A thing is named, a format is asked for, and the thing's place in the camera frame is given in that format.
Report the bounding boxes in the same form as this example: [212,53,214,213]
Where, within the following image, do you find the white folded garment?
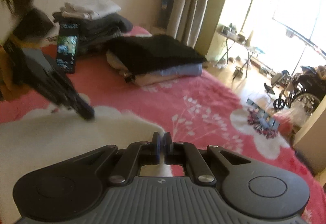
[60,0,122,20]

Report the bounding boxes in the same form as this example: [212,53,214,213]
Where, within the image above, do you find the beige folded garment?
[106,50,179,87]

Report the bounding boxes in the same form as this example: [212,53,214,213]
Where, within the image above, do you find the folding table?
[216,29,259,79]

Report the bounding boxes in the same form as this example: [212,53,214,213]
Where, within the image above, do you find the white fleece sweater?
[0,105,174,217]

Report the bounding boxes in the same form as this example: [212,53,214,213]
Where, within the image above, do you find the red floral blanket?
[0,26,321,224]

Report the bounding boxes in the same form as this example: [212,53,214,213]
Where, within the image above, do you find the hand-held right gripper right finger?
[165,132,251,185]

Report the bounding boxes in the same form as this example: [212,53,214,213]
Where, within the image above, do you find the person's left hand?
[0,46,34,102]

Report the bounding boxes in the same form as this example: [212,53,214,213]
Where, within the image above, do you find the black wheelchair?
[264,66,326,115]

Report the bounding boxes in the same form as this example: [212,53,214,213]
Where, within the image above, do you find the dark grey folded clothes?
[53,12,133,55]

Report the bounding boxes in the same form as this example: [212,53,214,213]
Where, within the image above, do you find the plastic bag with red contents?
[275,106,314,136]

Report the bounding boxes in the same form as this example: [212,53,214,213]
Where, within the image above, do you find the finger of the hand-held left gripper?
[68,91,95,121]

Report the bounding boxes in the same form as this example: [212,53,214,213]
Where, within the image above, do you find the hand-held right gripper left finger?
[64,132,161,184]

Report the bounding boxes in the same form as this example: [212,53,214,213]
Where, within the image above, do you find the black folded garment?
[108,34,207,75]

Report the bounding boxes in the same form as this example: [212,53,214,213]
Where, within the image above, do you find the black smartphone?
[56,23,79,74]

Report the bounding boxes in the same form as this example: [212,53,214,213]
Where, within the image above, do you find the blue slatted rack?
[246,98,281,131]

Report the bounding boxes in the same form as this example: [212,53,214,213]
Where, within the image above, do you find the light blue folded garment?
[135,63,203,80]

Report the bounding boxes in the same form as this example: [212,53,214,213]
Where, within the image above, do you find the beige curtain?
[167,0,221,49]

